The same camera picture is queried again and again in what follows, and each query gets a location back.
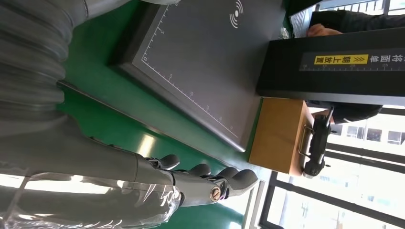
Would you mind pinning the brown cardboard box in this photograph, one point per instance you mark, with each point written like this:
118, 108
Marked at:
278, 132

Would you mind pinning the person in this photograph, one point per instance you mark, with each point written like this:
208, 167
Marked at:
364, 20

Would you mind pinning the black remote controller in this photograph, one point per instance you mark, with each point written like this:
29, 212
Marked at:
318, 142

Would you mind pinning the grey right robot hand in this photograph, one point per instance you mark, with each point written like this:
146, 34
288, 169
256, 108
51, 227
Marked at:
95, 170

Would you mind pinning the black inbound scanner machine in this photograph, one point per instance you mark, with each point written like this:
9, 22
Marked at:
205, 57

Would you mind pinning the green conveyor belt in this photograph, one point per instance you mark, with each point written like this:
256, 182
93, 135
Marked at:
104, 124

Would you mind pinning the black window frame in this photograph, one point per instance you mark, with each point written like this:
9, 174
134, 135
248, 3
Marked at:
267, 202

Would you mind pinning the small clear plastic piece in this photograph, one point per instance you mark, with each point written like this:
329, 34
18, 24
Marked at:
284, 33

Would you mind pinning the black laptop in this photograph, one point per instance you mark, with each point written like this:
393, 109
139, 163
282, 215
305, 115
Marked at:
302, 22

